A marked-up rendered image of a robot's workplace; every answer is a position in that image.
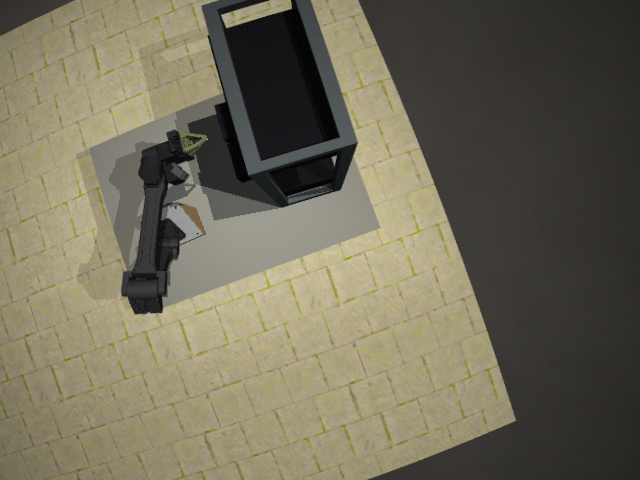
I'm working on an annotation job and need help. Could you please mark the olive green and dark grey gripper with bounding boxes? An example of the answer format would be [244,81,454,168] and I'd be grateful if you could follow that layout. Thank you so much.
[157,130,208,162]

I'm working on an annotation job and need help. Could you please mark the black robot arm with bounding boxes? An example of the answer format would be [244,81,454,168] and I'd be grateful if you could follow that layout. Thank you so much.
[121,145,190,315]

